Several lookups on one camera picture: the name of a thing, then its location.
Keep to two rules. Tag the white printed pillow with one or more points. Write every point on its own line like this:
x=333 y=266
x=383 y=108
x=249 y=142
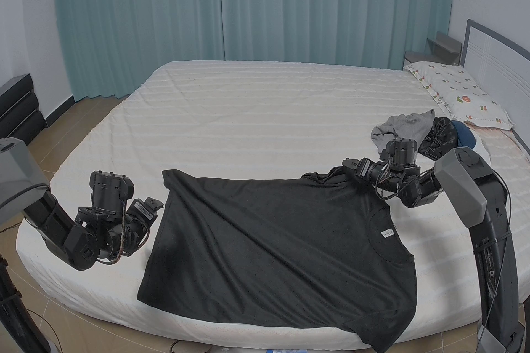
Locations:
x=459 y=93

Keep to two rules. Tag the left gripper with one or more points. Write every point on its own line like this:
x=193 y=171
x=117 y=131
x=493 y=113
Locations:
x=138 y=227

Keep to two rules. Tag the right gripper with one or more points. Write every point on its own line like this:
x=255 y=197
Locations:
x=362 y=170

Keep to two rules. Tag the grey bedside table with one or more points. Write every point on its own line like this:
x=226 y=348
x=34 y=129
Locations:
x=445 y=43

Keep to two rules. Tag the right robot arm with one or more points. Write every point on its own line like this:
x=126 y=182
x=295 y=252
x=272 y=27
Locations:
x=463 y=186

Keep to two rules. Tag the bed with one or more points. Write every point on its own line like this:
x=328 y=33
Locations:
x=269 y=115

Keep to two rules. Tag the black T-shirt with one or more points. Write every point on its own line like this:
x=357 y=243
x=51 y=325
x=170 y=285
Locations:
x=269 y=243

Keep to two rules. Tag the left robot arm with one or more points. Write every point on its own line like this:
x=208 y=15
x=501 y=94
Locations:
x=58 y=231

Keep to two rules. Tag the pile of clothes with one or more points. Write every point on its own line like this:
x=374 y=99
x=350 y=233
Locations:
x=408 y=126

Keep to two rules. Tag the black chest of drawers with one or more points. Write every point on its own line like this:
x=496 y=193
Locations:
x=18 y=111

